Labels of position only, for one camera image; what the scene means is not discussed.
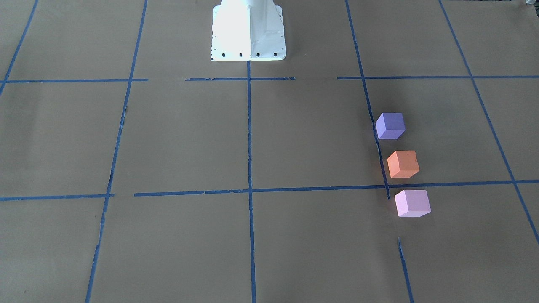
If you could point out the purple foam cube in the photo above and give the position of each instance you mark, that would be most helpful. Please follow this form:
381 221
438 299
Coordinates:
390 126

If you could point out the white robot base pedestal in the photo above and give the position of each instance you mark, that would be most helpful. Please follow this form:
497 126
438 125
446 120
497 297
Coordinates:
248 30

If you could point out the orange foam cube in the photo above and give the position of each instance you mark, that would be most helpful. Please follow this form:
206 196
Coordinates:
403 164

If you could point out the pink foam cube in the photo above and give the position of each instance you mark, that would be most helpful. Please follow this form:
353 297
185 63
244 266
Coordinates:
412 203

